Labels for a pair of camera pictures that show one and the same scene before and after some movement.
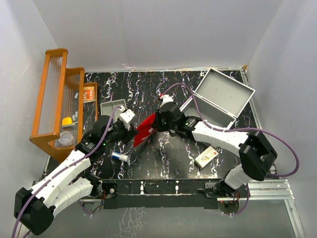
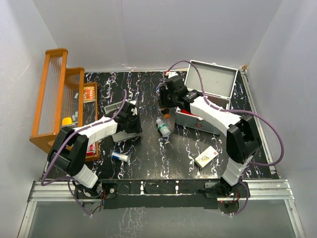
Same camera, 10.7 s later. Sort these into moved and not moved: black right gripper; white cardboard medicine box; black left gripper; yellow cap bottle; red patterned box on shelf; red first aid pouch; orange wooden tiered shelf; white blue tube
Moved: red first aid pouch; black right gripper; black left gripper
Not moved: white blue tube; orange wooden tiered shelf; white cardboard medicine box; red patterned box on shelf; yellow cap bottle
